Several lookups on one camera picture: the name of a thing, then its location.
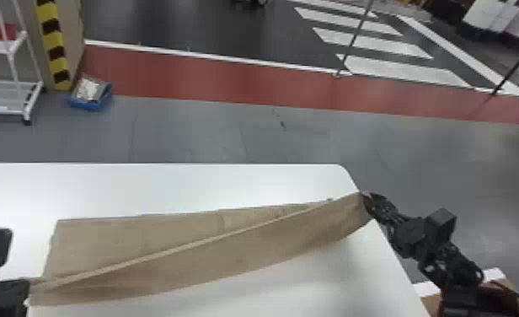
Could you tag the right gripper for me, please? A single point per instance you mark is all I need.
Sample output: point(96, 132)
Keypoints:
point(407, 236)

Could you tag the beige towel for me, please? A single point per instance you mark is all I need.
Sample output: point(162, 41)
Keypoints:
point(224, 256)

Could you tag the blue tray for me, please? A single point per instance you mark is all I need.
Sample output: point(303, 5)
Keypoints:
point(90, 94)

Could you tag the white shelf trolley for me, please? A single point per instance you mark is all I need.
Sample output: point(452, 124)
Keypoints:
point(7, 95)

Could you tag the cardboard box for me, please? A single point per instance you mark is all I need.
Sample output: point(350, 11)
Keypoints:
point(505, 301)

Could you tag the yellow black striped post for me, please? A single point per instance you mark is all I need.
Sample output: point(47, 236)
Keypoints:
point(54, 44)

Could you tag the white slab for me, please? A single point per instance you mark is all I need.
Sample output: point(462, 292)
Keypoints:
point(425, 288)

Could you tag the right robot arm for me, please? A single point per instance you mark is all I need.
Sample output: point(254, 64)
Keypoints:
point(456, 274)

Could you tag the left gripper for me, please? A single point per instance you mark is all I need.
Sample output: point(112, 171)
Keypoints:
point(0, 298)

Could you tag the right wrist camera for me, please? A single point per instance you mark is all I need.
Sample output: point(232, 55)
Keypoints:
point(441, 223)

